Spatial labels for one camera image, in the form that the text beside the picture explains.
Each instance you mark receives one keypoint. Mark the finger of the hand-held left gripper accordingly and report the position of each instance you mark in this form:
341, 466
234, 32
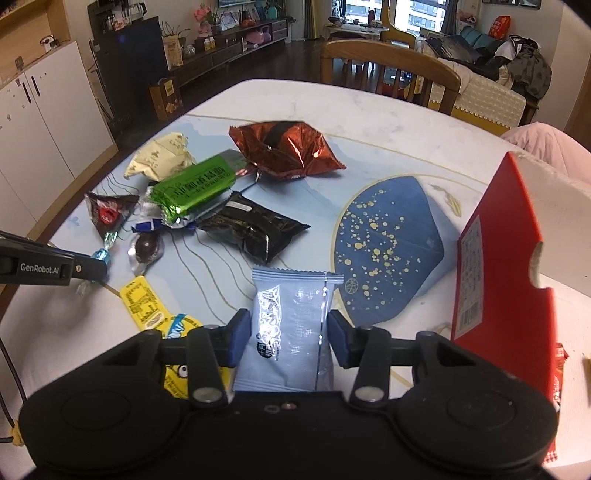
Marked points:
90, 270

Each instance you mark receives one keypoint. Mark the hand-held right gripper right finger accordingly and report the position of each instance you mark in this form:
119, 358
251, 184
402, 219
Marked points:
338, 339

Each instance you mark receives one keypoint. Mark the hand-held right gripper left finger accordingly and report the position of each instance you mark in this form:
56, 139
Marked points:
241, 339

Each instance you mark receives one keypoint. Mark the blue-grey snack packet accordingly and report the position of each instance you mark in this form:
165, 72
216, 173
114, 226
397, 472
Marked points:
291, 323

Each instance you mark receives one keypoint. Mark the cream snack packet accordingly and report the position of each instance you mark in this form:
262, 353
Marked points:
159, 159

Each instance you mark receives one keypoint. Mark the red cardboard box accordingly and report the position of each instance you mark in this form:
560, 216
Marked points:
498, 277

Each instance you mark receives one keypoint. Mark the copper foil snack bag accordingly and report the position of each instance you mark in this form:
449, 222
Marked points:
288, 150

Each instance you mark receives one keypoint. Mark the teal foil candy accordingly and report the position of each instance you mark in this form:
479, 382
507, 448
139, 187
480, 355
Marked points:
107, 247

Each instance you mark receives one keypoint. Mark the chocolate ball in clear wrapper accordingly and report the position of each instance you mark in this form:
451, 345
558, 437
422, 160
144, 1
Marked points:
147, 247

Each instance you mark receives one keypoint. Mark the dark triangular snack packet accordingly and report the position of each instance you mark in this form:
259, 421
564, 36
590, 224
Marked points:
111, 212

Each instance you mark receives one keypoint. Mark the yellow snack packet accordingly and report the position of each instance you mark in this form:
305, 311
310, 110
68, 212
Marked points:
143, 304

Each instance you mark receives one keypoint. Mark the blue and white candy wrapper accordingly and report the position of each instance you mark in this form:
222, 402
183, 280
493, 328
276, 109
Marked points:
145, 225

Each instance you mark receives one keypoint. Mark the blue printed table mat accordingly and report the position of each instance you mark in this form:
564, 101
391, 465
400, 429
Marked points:
388, 240

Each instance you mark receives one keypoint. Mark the black snack packet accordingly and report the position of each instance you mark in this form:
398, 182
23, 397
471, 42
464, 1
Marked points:
254, 226

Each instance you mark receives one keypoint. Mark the green snack bar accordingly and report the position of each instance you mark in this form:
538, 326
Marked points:
194, 187

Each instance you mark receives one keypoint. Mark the white cabinet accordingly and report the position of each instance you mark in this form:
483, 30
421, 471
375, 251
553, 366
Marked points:
46, 120

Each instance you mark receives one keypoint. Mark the silver snack packet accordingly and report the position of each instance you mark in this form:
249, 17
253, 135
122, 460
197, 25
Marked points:
238, 161

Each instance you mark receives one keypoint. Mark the brown cardboard box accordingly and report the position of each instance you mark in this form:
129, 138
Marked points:
165, 99

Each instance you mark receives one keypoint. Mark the black tall cabinet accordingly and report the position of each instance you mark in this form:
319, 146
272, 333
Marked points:
129, 55

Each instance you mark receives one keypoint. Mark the red snack wrapper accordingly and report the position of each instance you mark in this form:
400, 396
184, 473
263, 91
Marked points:
558, 378

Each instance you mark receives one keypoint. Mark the dark tv cabinet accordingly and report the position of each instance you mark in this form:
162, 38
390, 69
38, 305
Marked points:
231, 50

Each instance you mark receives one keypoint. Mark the pink flowers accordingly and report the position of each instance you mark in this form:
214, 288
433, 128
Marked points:
203, 16

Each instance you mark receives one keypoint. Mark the sofa with beige cover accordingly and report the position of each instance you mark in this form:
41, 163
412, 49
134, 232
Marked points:
489, 99

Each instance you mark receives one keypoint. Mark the wooden chair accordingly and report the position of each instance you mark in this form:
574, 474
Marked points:
392, 57

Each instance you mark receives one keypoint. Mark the pink cushion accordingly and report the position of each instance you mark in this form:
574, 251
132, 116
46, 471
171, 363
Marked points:
549, 143

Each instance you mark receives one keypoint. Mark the yellow chair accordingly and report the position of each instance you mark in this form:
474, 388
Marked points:
397, 27

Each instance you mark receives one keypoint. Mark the pile of dark clothes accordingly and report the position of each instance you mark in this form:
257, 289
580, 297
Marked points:
526, 64

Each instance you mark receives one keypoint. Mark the red bag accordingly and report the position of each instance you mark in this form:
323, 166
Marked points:
501, 27

